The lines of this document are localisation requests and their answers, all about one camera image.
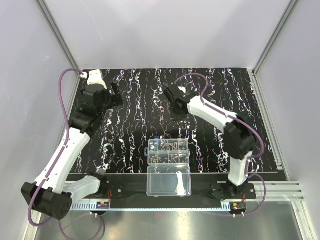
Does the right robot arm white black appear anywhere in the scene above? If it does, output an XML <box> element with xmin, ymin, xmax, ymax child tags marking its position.
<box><xmin>163</xmin><ymin>84</ymin><xmax>258</xmax><ymax>197</ymax></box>

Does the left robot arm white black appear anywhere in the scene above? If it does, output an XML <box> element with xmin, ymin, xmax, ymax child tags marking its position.
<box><xmin>21</xmin><ymin>82</ymin><xmax>124</xmax><ymax>220</ymax></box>

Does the black marbled table mat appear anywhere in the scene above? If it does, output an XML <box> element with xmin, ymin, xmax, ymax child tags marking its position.
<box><xmin>71</xmin><ymin>68</ymin><xmax>278</xmax><ymax>174</ymax></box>

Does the clear plastic organizer box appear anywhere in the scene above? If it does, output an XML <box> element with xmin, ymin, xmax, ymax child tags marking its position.
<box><xmin>146</xmin><ymin>138</ymin><xmax>192</xmax><ymax>197</ymax></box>

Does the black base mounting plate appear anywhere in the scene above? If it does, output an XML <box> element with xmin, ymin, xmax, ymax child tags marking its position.
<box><xmin>71</xmin><ymin>169</ymin><xmax>257</xmax><ymax>212</ymax></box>

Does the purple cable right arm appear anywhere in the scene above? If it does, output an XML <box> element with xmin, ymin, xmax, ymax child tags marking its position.
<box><xmin>172</xmin><ymin>73</ymin><xmax>267</xmax><ymax>217</ymax></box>

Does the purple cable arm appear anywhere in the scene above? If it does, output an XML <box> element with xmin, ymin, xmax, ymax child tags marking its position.
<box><xmin>27</xmin><ymin>68</ymin><xmax>105</xmax><ymax>240</ymax></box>
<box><xmin>172</xmin><ymin>73</ymin><xmax>267</xmax><ymax>217</ymax></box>

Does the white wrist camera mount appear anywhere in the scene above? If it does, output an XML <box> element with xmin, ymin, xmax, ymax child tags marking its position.
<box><xmin>87</xmin><ymin>69</ymin><xmax>107</xmax><ymax>89</ymax></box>

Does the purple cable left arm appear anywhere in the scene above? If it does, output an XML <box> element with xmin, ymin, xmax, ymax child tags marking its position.
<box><xmin>27</xmin><ymin>68</ymin><xmax>105</xmax><ymax>240</ymax></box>

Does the left aluminium frame post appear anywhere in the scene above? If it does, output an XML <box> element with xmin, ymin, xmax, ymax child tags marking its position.
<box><xmin>35</xmin><ymin>0</ymin><xmax>79</xmax><ymax>69</ymax></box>

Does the aluminium frame post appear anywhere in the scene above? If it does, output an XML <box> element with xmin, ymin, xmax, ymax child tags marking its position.
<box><xmin>35</xmin><ymin>0</ymin><xmax>79</xmax><ymax>69</ymax></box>
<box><xmin>252</xmin><ymin>0</ymin><xmax>300</xmax><ymax>76</ymax></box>

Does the white slotted cable duct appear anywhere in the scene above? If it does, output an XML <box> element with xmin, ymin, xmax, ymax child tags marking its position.
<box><xmin>70</xmin><ymin>199</ymin><xmax>231</xmax><ymax>212</ymax></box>

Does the aluminium rail right side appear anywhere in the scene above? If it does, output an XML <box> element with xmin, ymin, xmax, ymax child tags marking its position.
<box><xmin>217</xmin><ymin>181</ymin><xmax>306</xmax><ymax>202</ymax></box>

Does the right aluminium frame post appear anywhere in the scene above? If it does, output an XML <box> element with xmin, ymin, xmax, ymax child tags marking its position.
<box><xmin>252</xmin><ymin>0</ymin><xmax>300</xmax><ymax>76</ymax></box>

